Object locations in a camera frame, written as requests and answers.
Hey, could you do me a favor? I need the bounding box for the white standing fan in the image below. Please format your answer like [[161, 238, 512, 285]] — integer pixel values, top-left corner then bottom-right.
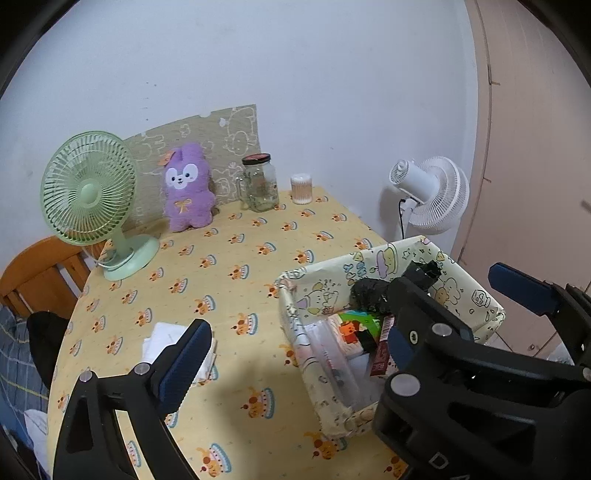
[[389, 156, 470, 241]]

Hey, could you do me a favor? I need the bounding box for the blue plaid cloth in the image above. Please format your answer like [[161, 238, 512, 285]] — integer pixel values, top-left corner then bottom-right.
[[0, 305, 51, 462]]

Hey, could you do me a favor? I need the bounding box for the purple plush toy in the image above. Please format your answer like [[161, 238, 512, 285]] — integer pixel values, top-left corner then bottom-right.
[[159, 142, 217, 233]]

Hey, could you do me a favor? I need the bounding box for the beige door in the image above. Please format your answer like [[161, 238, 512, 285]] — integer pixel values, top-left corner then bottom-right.
[[450, 0, 591, 361]]

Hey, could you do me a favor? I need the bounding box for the cotton swab container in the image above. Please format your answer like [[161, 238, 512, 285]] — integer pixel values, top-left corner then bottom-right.
[[290, 174, 315, 205]]

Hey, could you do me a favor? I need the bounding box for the glass jar with black lid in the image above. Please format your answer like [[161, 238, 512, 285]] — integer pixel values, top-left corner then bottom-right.
[[235, 154, 280, 213]]

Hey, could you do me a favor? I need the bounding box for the white fan cable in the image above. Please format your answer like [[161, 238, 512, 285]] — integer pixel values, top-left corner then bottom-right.
[[95, 256, 137, 274]]

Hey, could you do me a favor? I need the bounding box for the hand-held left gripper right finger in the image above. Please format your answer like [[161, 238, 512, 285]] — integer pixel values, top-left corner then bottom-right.
[[387, 328, 415, 373]]

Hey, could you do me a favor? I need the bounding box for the black cloth on chair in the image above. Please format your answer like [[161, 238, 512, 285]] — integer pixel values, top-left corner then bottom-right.
[[26, 311, 70, 391]]

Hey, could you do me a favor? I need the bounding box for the white bedding cloth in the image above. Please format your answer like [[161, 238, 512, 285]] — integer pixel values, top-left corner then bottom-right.
[[23, 408, 49, 462]]

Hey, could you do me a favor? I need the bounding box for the clear plastic white pack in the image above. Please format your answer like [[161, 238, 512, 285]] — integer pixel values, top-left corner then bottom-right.
[[302, 316, 370, 407]]

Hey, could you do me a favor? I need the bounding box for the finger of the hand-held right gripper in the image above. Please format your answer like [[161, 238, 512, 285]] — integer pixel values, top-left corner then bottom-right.
[[390, 274, 477, 366], [488, 261, 591, 370]]

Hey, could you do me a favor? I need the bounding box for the green desk fan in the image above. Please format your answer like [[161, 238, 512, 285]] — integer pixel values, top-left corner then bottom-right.
[[40, 131, 160, 281]]

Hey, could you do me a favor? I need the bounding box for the dark red packet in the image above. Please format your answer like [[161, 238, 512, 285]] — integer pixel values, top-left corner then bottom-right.
[[368, 315, 397, 377]]

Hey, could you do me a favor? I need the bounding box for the beige printed wall sheet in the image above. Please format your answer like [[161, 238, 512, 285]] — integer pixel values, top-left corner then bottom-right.
[[122, 104, 259, 232]]

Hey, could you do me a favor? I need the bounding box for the yellow cartoon print storage box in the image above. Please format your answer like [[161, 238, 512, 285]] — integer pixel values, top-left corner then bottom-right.
[[276, 235, 506, 439]]

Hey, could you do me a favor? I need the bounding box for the wooden chair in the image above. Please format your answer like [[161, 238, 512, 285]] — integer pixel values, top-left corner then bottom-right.
[[0, 235, 109, 319]]

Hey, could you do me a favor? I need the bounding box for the green tissue pack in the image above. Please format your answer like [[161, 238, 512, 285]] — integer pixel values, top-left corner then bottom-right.
[[337, 310, 393, 352]]

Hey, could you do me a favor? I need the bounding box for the black cloth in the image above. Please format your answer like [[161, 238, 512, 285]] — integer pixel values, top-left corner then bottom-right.
[[349, 261, 441, 315], [26, 311, 70, 391]]

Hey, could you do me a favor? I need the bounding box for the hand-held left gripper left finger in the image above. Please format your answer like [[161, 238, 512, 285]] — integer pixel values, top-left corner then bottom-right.
[[52, 318, 213, 480]]

